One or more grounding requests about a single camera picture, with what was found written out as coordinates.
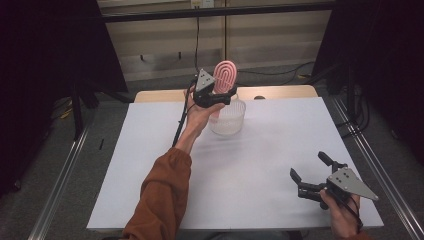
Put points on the person's right hand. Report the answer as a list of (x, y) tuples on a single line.
[(341, 220)]

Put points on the metal floor rail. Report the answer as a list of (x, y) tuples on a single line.
[(60, 186), (376, 160)]

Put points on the white table sheet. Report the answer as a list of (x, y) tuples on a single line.
[(266, 150)]

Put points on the black horizontal bar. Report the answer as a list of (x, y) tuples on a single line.
[(216, 11)]

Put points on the small black floor object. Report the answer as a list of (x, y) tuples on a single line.
[(101, 144)]

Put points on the pink hairbrush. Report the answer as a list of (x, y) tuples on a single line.
[(225, 75)]

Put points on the dark round table knob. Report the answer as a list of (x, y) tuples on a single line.
[(259, 97)]

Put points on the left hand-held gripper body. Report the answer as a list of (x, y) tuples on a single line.
[(204, 88)]

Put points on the person's left hand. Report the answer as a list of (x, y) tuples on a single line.
[(200, 116)]

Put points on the white wall socket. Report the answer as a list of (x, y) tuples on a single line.
[(201, 3)]

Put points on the dark curtain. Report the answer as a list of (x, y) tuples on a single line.
[(40, 83), (383, 66)]

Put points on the black metal stand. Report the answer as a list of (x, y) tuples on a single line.
[(78, 113)]

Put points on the clear plastic cup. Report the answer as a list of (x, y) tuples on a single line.
[(231, 120)]

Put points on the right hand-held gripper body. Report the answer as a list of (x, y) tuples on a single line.
[(348, 185)]

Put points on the wooden table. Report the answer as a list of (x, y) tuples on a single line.
[(160, 95)]

